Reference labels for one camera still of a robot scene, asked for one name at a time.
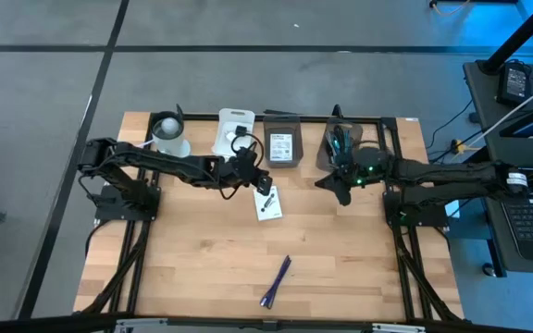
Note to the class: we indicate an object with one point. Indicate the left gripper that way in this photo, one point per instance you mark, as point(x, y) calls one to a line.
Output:
point(243, 171)

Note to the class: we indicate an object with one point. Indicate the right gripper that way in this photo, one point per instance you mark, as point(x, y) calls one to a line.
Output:
point(368, 166)

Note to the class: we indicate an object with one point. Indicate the white charger cube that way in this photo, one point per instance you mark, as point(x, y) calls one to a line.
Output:
point(230, 137)

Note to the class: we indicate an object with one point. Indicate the green pen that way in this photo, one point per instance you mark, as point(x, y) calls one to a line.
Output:
point(335, 147)

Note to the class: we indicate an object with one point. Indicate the teal pen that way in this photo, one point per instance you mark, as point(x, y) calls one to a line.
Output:
point(347, 148)

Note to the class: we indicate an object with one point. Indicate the white box with label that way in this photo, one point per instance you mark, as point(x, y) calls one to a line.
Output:
point(281, 147)

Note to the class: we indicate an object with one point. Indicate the white box with black print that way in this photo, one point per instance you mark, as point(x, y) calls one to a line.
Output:
point(268, 209)

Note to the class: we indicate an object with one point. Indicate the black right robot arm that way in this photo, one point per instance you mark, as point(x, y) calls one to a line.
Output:
point(456, 173)

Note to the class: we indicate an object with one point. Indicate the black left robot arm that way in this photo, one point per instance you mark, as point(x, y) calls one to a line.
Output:
point(164, 162)

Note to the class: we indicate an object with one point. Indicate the grey translucent bin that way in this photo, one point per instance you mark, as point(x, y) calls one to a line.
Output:
point(283, 122)
point(324, 157)

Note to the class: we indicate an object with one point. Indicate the white plastic bin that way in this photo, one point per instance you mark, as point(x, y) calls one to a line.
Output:
point(222, 120)

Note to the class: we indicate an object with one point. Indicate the white cup with ball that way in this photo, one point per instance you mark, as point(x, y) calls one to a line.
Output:
point(170, 139)

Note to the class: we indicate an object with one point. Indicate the white paper sheet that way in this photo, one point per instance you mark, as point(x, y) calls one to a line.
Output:
point(452, 210)

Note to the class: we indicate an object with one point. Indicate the yellow plug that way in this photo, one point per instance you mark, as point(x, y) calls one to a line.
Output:
point(457, 147)

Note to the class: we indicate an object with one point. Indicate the black desk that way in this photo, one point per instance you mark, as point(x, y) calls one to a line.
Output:
point(484, 115)

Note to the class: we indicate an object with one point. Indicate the white rod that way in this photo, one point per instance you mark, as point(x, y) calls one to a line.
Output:
point(507, 115)

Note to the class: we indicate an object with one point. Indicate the black power adapter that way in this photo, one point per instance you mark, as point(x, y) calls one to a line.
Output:
point(515, 83)

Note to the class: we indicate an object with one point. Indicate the black pole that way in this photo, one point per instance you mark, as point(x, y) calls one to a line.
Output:
point(518, 37)

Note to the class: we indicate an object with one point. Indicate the black rig crossbar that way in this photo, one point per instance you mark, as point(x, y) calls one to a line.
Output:
point(40, 324)

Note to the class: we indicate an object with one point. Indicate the black aluminium table frame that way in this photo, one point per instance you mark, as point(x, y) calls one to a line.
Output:
point(400, 134)

